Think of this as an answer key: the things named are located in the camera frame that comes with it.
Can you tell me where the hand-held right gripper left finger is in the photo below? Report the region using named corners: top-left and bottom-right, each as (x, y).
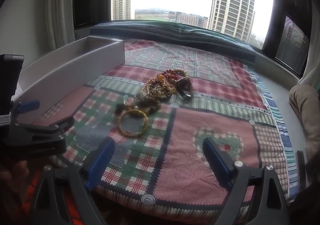
top-left (30, 137), bottom-right (116, 225)

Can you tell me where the gold chain jewellery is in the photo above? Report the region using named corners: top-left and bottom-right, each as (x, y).
top-left (146, 88), bottom-right (163, 99)

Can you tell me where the gold bead necklace amber bead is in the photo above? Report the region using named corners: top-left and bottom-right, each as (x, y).
top-left (143, 75), bottom-right (177, 101)

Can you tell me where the slim apartment tower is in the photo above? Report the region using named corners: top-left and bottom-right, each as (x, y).
top-left (112, 0), bottom-right (132, 20)

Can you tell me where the tall grey apartment building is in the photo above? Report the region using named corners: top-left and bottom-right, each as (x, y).
top-left (207, 0), bottom-right (256, 41)

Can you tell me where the white curtain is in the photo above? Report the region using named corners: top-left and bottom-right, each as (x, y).
top-left (300, 60), bottom-right (320, 90)
top-left (46, 0), bottom-right (75, 50)

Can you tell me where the brown bead bracelet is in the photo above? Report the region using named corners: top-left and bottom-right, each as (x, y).
top-left (135, 98), bottom-right (161, 115)

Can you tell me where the person's left hand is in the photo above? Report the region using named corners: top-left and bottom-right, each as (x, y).
top-left (0, 159), bottom-right (34, 205)

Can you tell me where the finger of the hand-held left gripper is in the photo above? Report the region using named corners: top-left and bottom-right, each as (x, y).
top-left (12, 100), bottom-right (40, 118)
top-left (15, 115), bottom-right (75, 140)

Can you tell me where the small dark flower ornament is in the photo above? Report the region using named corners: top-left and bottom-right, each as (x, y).
top-left (115, 101), bottom-right (128, 115)

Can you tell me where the patchwork plaid blanket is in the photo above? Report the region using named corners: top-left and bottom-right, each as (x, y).
top-left (30, 40), bottom-right (300, 215)

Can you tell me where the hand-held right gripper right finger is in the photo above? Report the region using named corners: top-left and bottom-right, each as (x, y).
top-left (202, 137), bottom-right (290, 225)

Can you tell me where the dark striped cushion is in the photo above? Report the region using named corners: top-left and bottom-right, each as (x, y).
top-left (89, 22), bottom-right (255, 65)

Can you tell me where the red bead bracelet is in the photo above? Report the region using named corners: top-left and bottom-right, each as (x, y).
top-left (161, 70), bottom-right (180, 85)

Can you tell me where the gold bangle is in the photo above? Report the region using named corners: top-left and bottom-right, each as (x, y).
top-left (118, 109), bottom-right (149, 138)

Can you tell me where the beige cushion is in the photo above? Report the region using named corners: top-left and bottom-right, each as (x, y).
top-left (289, 84), bottom-right (320, 160)

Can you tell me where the white cardboard box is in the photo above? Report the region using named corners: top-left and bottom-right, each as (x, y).
top-left (12, 35), bottom-right (125, 113)

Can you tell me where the black bead bracelet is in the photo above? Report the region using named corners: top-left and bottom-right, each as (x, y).
top-left (156, 87), bottom-right (177, 102)

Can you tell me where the light wooden bead bracelet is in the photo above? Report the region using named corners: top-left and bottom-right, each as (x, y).
top-left (175, 68), bottom-right (190, 81)

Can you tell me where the low red brick building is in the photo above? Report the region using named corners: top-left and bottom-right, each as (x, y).
top-left (175, 12), bottom-right (208, 29)

